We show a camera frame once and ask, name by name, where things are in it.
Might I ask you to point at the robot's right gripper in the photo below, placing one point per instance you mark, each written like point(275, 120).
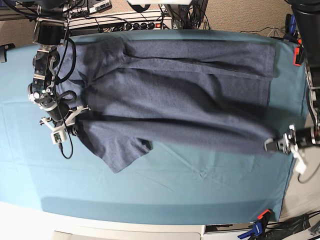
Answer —
point(61, 116)

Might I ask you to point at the robot's left gripper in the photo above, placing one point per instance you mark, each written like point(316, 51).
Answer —
point(293, 141)

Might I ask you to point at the blue-grey T-shirt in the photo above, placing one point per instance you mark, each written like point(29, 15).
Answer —
point(209, 94)

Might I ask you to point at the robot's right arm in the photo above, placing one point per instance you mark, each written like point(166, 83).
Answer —
point(52, 31)

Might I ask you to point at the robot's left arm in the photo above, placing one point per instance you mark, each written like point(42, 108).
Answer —
point(307, 18)

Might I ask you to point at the blue orange clamp, bottom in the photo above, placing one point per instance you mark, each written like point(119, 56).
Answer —
point(258, 228)

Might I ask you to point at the black bag, bottom right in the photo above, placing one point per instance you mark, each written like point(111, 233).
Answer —
point(289, 227)

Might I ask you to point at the teal table cloth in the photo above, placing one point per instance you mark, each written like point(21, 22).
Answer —
point(171, 185)

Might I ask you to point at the orange black clamp, top right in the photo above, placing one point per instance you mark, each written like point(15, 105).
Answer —
point(299, 55)

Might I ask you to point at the blue clamp, top right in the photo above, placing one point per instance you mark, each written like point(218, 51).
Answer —
point(290, 29)

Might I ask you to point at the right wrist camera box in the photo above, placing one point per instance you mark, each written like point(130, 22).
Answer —
point(58, 136)

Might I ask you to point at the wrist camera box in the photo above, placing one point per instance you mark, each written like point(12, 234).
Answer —
point(301, 168)
point(58, 136)

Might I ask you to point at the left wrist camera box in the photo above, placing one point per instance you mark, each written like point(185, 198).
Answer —
point(301, 168)

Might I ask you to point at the black bracket, left edge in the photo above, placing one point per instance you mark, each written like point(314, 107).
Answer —
point(3, 51)

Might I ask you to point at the power strip with red switch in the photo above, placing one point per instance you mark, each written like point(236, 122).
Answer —
point(157, 25)

